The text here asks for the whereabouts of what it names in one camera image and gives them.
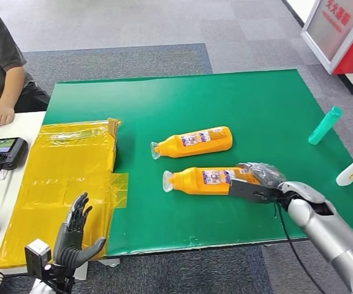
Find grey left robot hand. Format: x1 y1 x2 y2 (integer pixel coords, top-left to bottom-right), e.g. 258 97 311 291
52 192 107 272

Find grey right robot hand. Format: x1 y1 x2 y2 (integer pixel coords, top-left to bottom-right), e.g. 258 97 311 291
236 162 288 190

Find orange bottle with clear cap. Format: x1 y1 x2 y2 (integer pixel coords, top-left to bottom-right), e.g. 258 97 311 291
163 165 262 197
150 126 233 160

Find teal plastic bottle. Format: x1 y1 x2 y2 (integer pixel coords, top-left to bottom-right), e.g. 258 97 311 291
308 105 343 146

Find grey table foot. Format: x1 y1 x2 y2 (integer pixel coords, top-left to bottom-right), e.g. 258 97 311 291
98 258 120 269

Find yellow plastic wrapped box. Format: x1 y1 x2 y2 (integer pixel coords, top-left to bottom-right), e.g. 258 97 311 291
0 118 129 270

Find green table mat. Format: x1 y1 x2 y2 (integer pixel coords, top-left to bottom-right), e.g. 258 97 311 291
43 69 353 258

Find black handheld controller with screen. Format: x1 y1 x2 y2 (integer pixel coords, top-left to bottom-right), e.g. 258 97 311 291
0 137 29 172

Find red and white cabinet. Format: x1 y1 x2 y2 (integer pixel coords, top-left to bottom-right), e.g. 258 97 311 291
300 0 353 77

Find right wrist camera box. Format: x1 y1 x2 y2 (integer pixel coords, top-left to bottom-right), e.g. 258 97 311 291
228 178 285 205

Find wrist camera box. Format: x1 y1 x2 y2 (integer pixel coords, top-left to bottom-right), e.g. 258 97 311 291
24 238 52 282
228 178 285 205

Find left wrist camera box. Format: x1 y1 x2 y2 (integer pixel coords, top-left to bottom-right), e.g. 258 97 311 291
24 238 52 282

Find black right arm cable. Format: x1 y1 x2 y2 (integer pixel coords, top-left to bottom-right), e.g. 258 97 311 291
273 200 327 294

